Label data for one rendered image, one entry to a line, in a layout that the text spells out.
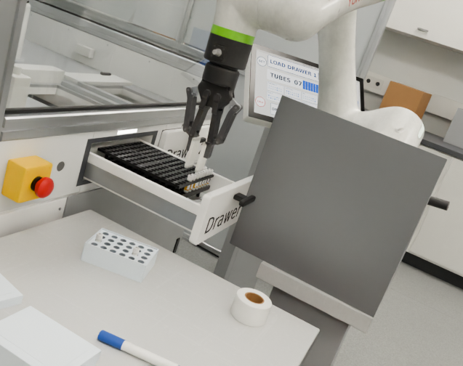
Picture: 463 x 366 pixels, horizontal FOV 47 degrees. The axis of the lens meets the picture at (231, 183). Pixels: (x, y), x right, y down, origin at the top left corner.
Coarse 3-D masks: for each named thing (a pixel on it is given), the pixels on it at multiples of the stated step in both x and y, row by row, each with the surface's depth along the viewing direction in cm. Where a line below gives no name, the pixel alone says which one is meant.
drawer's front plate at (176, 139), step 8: (208, 128) 165; (168, 136) 143; (176, 136) 148; (184, 136) 152; (200, 136) 162; (160, 144) 144; (168, 144) 145; (176, 144) 150; (184, 144) 154; (200, 144) 165; (176, 152) 152
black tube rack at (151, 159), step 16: (128, 144) 131; (144, 144) 135; (112, 160) 124; (128, 160) 119; (144, 160) 122; (160, 160) 126; (176, 160) 131; (144, 176) 121; (160, 176) 115; (176, 176) 119; (176, 192) 118; (192, 192) 122
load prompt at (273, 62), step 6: (270, 60) 200; (276, 60) 201; (282, 60) 203; (270, 66) 199; (276, 66) 200; (282, 66) 202; (288, 66) 203; (294, 66) 204; (300, 66) 206; (288, 72) 202; (294, 72) 204; (300, 72) 205; (306, 72) 206; (312, 72) 207; (312, 78) 206
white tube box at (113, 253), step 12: (108, 240) 104; (120, 240) 105; (132, 240) 106; (84, 252) 99; (96, 252) 99; (108, 252) 99; (120, 252) 100; (144, 252) 103; (156, 252) 105; (96, 264) 100; (108, 264) 99; (120, 264) 99; (132, 264) 99; (144, 264) 98; (132, 276) 99; (144, 276) 100
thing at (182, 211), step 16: (96, 144) 125; (112, 144) 131; (96, 160) 117; (96, 176) 117; (112, 176) 115; (128, 176) 114; (128, 192) 114; (144, 192) 113; (160, 192) 111; (208, 192) 134; (160, 208) 112; (176, 208) 110; (192, 208) 109; (192, 224) 109
